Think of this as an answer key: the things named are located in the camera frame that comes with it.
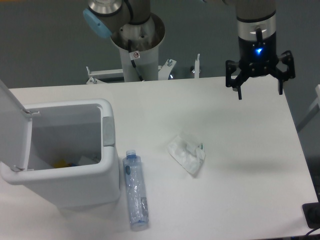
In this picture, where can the white plastic trash can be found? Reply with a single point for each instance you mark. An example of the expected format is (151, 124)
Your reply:
(80, 132)

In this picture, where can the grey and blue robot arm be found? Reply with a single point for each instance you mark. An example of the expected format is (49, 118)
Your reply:
(256, 19)

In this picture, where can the white trash can lid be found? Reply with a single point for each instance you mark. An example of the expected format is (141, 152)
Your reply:
(16, 126)

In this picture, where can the clear plastic water bottle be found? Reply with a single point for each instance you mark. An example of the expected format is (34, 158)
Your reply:
(135, 191)

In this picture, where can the white frame at right edge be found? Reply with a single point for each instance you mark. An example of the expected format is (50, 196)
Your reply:
(312, 111)

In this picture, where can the white metal mounting frame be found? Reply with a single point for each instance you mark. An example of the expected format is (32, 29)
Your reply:
(164, 72)

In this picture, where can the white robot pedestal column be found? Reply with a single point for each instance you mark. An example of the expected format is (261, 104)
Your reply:
(138, 46)

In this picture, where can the black device at table edge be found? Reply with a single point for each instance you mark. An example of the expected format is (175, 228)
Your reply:
(312, 214)

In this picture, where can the yellow trash in can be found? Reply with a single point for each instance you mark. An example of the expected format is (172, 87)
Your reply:
(63, 164)

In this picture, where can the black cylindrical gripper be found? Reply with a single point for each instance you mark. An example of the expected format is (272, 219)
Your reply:
(257, 59)

